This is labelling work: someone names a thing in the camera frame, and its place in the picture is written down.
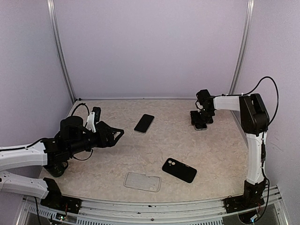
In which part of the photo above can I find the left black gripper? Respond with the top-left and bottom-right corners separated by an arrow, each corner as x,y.
68,127 -> 124,155

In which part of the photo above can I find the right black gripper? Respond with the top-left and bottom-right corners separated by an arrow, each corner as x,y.
192,107 -> 215,124

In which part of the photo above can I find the black phone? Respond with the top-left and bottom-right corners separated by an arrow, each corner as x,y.
134,114 -> 155,134

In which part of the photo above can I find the black phone case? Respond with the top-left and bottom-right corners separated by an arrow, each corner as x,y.
162,158 -> 197,183

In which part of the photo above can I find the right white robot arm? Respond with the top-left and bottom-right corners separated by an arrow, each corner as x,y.
190,89 -> 274,213

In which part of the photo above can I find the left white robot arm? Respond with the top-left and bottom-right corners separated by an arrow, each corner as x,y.
0,116 -> 124,209

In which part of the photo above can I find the clear plain phone case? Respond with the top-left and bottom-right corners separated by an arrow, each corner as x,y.
124,172 -> 161,192

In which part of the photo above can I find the dark green mug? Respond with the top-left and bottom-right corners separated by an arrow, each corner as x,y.
44,161 -> 68,178

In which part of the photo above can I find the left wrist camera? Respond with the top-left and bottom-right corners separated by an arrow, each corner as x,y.
86,106 -> 101,133

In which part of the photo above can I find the front aluminium rail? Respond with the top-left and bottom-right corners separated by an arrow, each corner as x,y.
17,187 -> 282,225

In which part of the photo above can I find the right aluminium frame post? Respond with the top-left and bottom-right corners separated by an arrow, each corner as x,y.
229,0 -> 255,95

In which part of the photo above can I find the aluminium frame post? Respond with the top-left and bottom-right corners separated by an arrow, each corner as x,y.
46,0 -> 76,103
229,0 -> 255,95

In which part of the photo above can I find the left aluminium frame post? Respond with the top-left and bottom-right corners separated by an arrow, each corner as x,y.
46,0 -> 76,103

